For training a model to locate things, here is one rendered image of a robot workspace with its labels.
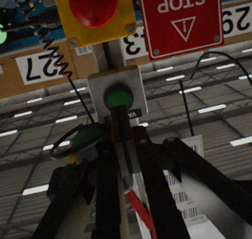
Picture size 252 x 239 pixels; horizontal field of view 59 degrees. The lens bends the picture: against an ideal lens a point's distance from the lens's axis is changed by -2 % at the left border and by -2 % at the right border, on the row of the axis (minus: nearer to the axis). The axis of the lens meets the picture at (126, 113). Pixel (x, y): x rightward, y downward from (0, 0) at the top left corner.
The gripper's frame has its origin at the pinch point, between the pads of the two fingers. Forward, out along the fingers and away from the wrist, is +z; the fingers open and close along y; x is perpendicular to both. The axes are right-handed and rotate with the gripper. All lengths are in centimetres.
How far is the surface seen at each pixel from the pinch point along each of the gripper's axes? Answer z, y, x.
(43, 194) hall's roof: 895, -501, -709
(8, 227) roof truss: 608, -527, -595
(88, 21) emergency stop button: 2.4, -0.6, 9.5
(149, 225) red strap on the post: 12.6, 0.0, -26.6
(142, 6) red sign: 11.7, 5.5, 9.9
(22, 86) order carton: 73, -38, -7
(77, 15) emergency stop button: 2.5, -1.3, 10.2
